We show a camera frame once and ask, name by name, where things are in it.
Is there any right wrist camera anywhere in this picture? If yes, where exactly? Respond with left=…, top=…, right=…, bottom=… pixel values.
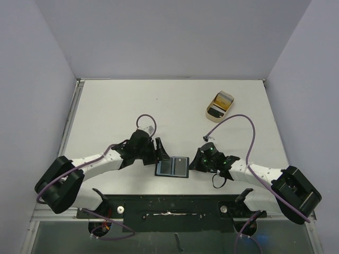
left=203, top=135, right=215, bottom=142

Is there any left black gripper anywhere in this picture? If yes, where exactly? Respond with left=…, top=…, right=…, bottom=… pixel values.
left=135, top=138, right=169, bottom=165

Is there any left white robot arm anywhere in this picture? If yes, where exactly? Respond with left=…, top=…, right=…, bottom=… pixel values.
left=34, top=128, right=170, bottom=217

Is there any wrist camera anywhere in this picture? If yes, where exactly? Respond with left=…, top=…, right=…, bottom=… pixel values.
left=142, top=126, right=155, bottom=137
left=203, top=135, right=215, bottom=142

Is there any white edged credit card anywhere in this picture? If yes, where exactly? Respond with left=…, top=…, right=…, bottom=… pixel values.
left=157, top=158, right=172, bottom=175

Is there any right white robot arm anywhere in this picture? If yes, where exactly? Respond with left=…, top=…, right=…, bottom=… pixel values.
left=189, top=142, right=322, bottom=224

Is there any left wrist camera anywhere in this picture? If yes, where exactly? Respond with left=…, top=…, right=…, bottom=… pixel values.
left=142, top=126, right=155, bottom=137

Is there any black leather card holder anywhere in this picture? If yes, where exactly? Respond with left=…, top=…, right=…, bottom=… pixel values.
left=155, top=157, right=189, bottom=178

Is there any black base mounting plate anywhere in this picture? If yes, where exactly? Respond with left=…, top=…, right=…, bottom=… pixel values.
left=76, top=189, right=267, bottom=233

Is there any loose black card in tray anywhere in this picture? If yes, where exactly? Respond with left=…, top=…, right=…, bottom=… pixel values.
left=208, top=107, right=224, bottom=119

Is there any stack of black cards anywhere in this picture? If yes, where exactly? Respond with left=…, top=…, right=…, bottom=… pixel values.
left=214, top=91, right=234, bottom=111

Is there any beige wooden tray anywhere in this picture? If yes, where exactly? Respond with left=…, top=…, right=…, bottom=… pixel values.
left=206, top=97, right=234, bottom=123

